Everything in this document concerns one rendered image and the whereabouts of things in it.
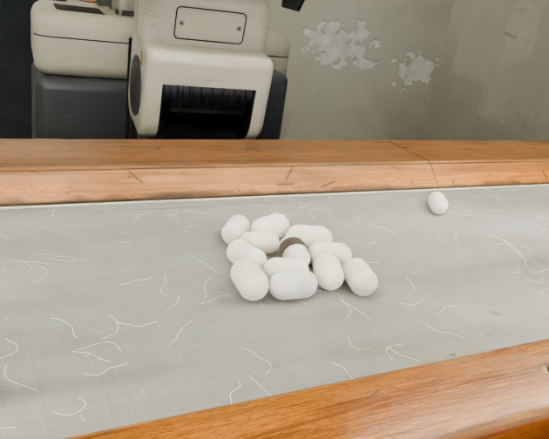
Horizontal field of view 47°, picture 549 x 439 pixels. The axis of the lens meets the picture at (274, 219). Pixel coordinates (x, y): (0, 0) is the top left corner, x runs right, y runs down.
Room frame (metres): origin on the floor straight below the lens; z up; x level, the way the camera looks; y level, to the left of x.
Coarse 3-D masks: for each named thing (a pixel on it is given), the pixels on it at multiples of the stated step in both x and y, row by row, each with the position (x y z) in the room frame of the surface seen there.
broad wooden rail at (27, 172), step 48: (0, 144) 0.54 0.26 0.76; (48, 144) 0.56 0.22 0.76; (96, 144) 0.59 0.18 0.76; (144, 144) 0.61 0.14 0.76; (192, 144) 0.64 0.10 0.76; (240, 144) 0.66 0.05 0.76; (288, 144) 0.69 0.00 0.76; (336, 144) 0.73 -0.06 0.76; (384, 144) 0.76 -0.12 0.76; (432, 144) 0.80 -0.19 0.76; (480, 144) 0.84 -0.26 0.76; (528, 144) 0.89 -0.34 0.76; (0, 192) 0.47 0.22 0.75; (48, 192) 0.48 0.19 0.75; (96, 192) 0.50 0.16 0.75; (144, 192) 0.52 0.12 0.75; (192, 192) 0.54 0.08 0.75; (240, 192) 0.57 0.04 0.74; (288, 192) 0.59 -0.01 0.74
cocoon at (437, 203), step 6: (432, 192) 0.62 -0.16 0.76; (438, 192) 0.61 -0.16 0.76; (432, 198) 0.60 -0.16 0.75; (438, 198) 0.60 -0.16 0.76; (444, 198) 0.60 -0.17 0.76; (432, 204) 0.60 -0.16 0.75; (438, 204) 0.59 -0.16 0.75; (444, 204) 0.59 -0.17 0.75; (432, 210) 0.60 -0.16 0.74; (438, 210) 0.59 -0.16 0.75; (444, 210) 0.59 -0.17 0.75
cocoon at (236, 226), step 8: (232, 216) 0.47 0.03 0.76; (240, 216) 0.47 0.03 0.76; (232, 224) 0.45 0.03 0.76; (240, 224) 0.45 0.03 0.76; (248, 224) 0.47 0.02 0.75; (224, 232) 0.45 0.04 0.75; (232, 232) 0.45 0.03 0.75; (240, 232) 0.45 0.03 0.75; (224, 240) 0.45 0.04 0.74; (232, 240) 0.45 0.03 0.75
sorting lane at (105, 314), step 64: (384, 192) 0.64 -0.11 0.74; (448, 192) 0.68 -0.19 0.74; (512, 192) 0.72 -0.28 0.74; (0, 256) 0.38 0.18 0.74; (64, 256) 0.39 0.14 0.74; (128, 256) 0.41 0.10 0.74; (192, 256) 0.42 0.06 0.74; (384, 256) 0.48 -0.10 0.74; (448, 256) 0.50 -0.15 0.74; (512, 256) 0.52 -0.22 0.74; (0, 320) 0.31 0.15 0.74; (64, 320) 0.31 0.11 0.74; (128, 320) 0.32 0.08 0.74; (192, 320) 0.34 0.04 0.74; (256, 320) 0.35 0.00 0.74; (320, 320) 0.36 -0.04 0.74; (384, 320) 0.37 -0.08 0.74; (448, 320) 0.38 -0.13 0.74; (512, 320) 0.40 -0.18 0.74; (0, 384) 0.25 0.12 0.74; (64, 384) 0.26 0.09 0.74; (128, 384) 0.26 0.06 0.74; (192, 384) 0.27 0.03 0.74; (256, 384) 0.28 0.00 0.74; (320, 384) 0.29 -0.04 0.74
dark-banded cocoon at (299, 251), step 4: (288, 236) 0.44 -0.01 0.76; (292, 236) 0.44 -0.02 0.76; (296, 236) 0.44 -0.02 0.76; (296, 244) 0.43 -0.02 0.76; (300, 244) 0.43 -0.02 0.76; (288, 248) 0.42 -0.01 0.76; (292, 248) 0.42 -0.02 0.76; (296, 248) 0.42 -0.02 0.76; (300, 248) 0.42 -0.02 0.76; (304, 248) 0.42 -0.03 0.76; (284, 252) 0.42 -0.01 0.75; (288, 252) 0.42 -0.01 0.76; (292, 252) 0.42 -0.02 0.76; (296, 252) 0.42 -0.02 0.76; (300, 252) 0.42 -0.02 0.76; (304, 252) 0.42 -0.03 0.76; (308, 252) 0.43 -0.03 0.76; (284, 256) 0.42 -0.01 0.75; (288, 256) 0.42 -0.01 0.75; (292, 256) 0.42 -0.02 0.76; (296, 256) 0.42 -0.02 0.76; (300, 256) 0.42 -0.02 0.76; (304, 256) 0.42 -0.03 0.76; (308, 256) 0.42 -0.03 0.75; (304, 260) 0.42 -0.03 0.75; (308, 260) 0.42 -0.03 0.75; (308, 264) 0.42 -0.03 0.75
